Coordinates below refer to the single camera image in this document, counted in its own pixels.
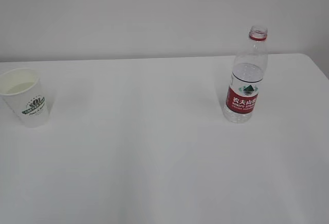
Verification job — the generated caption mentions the clear water bottle red label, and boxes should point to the clear water bottle red label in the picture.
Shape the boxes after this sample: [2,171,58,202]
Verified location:
[223,25,268,123]

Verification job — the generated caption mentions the white paper cup green logo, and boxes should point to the white paper cup green logo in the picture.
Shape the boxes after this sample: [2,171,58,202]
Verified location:
[1,68,49,128]

